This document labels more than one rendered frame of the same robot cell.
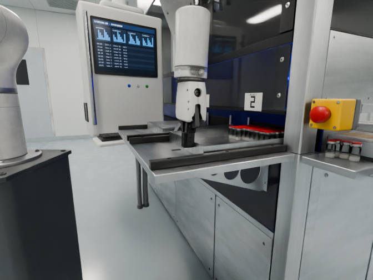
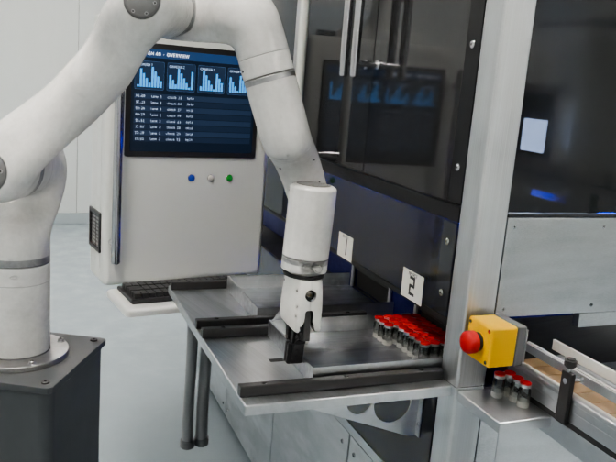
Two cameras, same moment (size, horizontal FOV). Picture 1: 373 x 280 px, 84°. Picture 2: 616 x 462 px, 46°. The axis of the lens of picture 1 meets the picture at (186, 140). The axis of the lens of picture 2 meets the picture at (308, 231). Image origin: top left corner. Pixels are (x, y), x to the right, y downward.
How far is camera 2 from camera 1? 0.82 m
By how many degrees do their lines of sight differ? 2
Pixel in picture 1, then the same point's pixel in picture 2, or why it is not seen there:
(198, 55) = (315, 248)
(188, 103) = (297, 308)
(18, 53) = (56, 201)
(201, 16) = (321, 203)
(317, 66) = (486, 268)
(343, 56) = (534, 249)
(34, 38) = not seen: outside the picture
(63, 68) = not seen: outside the picture
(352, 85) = (555, 288)
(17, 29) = (60, 167)
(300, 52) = (465, 244)
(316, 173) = not seen: hidden behind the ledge
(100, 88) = (132, 185)
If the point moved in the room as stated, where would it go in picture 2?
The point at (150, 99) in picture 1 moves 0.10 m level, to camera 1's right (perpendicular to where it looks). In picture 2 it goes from (235, 205) to (268, 208)
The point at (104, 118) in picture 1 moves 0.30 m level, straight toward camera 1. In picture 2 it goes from (134, 247) to (146, 275)
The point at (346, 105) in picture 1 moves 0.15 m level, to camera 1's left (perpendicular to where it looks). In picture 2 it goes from (499, 336) to (411, 328)
